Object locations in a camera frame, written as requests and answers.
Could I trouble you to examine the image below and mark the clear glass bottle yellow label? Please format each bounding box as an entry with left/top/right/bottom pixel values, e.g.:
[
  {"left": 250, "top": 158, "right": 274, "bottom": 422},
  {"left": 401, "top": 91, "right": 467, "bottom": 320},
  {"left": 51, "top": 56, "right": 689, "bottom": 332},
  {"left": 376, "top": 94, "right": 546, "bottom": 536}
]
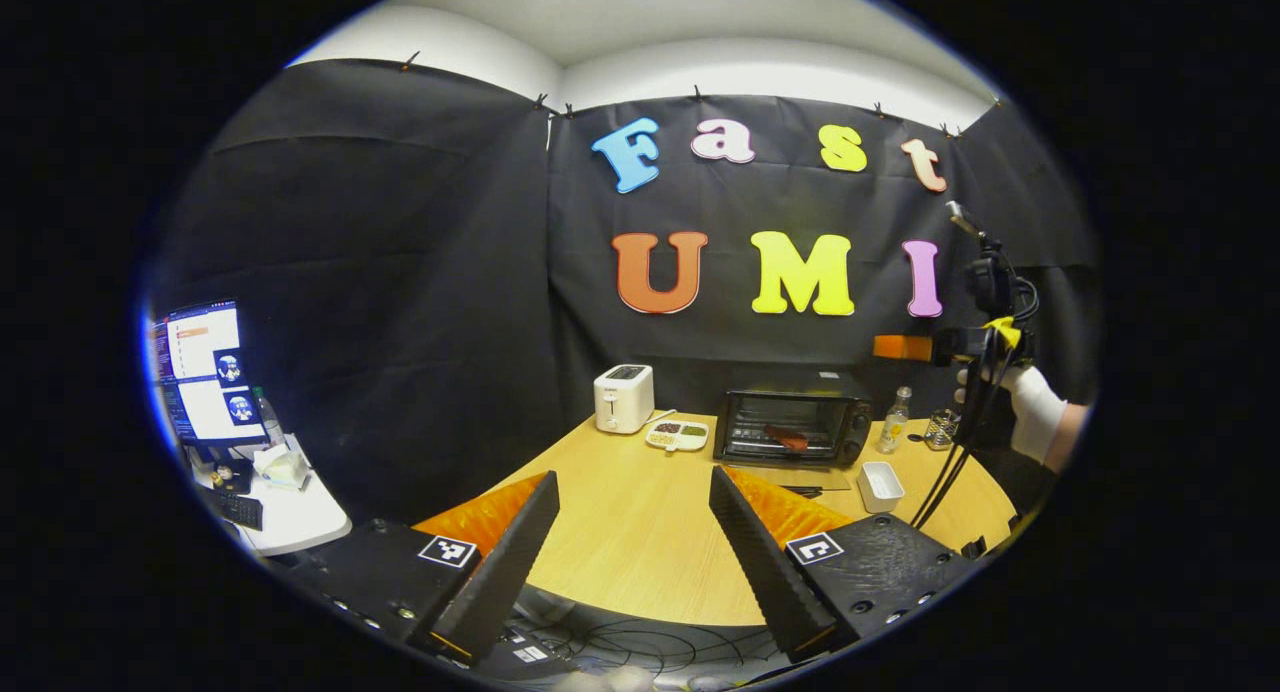
[{"left": 877, "top": 386, "right": 913, "bottom": 456}]

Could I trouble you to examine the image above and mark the computer monitor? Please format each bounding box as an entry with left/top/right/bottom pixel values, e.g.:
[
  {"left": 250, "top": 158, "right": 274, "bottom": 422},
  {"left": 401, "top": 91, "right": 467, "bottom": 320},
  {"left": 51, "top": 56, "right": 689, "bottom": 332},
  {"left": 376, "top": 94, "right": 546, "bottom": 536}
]
[{"left": 150, "top": 299, "right": 269, "bottom": 448}]

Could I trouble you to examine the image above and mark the white rectangular tray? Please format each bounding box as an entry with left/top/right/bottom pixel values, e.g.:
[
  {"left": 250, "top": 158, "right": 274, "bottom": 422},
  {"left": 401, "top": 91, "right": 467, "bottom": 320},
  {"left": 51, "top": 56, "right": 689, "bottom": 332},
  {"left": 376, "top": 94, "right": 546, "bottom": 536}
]
[{"left": 857, "top": 461, "right": 906, "bottom": 514}]

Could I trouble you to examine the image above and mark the clear plastic bottle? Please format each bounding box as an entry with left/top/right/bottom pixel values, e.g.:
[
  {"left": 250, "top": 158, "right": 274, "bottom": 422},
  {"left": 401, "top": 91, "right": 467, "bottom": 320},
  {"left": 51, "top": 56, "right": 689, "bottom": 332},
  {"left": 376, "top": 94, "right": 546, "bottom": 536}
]
[{"left": 252, "top": 386, "right": 286, "bottom": 449}]

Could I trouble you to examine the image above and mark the black keyboard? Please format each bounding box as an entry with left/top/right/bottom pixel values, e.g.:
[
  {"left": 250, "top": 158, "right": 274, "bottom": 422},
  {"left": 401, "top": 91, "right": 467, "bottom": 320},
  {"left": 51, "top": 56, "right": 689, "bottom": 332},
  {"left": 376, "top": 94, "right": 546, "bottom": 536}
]
[{"left": 200, "top": 485, "right": 264, "bottom": 531}]

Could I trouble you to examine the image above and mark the black electric oven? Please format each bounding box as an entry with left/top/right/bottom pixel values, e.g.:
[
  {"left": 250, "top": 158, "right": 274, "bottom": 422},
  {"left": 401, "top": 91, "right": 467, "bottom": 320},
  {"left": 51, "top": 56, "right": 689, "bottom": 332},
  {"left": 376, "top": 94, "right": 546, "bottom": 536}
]
[{"left": 713, "top": 372, "right": 873, "bottom": 494}]

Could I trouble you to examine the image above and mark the white side table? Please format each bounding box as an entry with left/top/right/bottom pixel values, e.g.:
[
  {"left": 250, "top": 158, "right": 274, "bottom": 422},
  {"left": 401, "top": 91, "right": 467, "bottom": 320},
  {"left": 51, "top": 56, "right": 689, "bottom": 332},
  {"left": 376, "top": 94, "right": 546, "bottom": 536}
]
[{"left": 185, "top": 432, "right": 353, "bottom": 558}]

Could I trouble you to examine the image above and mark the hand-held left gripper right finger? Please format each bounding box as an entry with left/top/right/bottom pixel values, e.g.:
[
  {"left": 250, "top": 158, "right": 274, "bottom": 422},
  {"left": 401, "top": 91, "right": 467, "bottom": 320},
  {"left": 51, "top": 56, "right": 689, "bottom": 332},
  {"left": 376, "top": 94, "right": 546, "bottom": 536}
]
[{"left": 708, "top": 464, "right": 986, "bottom": 663}]

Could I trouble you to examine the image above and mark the black backdrop cloth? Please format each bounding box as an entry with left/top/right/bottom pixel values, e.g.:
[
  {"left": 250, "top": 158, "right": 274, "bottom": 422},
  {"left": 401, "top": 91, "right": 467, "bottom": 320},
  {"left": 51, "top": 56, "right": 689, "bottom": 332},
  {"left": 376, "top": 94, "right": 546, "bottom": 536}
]
[{"left": 150, "top": 57, "right": 1101, "bottom": 529}]

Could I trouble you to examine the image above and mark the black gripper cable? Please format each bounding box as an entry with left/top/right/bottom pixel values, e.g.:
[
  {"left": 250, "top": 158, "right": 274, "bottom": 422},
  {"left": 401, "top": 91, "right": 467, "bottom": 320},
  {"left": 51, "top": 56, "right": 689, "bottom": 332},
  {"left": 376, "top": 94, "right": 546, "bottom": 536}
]
[{"left": 910, "top": 357, "right": 1003, "bottom": 531}]

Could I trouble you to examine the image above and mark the white divided snack plate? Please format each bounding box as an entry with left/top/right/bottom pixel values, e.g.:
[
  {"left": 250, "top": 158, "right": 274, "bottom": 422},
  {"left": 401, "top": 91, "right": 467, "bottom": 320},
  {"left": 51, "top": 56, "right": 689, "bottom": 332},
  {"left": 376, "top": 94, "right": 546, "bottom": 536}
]
[{"left": 645, "top": 419, "right": 710, "bottom": 453}]

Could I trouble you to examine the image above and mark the white toaster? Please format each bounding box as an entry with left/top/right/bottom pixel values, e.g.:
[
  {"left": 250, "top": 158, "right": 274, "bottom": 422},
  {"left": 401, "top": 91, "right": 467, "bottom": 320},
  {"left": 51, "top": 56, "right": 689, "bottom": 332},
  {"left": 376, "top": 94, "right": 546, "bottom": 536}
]
[{"left": 593, "top": 364, "right": 656, "bottom": 435}]

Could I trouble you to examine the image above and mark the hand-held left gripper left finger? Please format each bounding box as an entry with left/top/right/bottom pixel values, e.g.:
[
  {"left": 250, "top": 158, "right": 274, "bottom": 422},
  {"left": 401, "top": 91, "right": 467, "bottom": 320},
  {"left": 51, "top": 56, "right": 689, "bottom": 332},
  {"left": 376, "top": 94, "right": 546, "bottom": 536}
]
[{"left": 265, "top": 470, "right": 561, "bottom": 665}]

